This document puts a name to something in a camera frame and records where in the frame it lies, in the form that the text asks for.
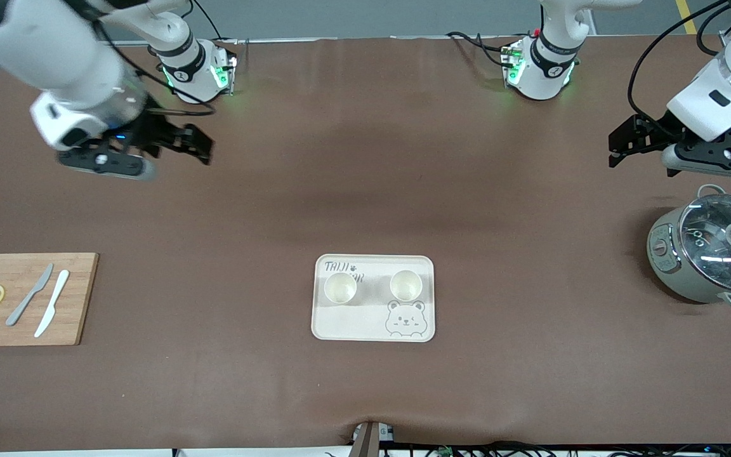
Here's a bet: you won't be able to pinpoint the grey electric cooking pot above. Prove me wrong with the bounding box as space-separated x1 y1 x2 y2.
647 184 731 312

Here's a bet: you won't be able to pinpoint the brown table cover mat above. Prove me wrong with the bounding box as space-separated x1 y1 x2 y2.
0 35 731 453

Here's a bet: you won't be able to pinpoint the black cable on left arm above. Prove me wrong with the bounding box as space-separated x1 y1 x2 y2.
627 0 731 118

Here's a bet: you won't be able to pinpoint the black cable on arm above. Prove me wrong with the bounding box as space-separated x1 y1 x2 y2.
89 19 216 117
627 0 731 118

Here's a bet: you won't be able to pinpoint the black cable at arm base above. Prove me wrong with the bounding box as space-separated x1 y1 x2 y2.
189 0 249 46

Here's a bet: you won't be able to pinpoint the black cables at arm base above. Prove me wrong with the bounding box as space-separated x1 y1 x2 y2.
445 30 513 68

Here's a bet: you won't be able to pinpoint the metal post at table edge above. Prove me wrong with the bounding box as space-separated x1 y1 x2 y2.
350 421 397 457

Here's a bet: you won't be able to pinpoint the wooden cutting board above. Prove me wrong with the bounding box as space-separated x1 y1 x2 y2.
0 253 98 347

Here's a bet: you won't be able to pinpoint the white plastic knife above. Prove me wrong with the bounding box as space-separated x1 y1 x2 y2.
34 270 70 338

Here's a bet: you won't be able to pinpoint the glass pot lid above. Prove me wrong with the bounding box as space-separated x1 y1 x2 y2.
678 194 731 293

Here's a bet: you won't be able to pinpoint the cream bear print tray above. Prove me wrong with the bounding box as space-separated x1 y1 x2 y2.
311 254 436 343

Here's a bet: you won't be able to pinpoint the grey plastic knife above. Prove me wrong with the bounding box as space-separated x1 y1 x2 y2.
6 263 54 326

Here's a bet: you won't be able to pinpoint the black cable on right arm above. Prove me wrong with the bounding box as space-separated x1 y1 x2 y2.
89 19 216 117

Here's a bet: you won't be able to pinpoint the white IKEA cup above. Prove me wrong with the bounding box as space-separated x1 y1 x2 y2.
390 270 422 303
324 272 358 306

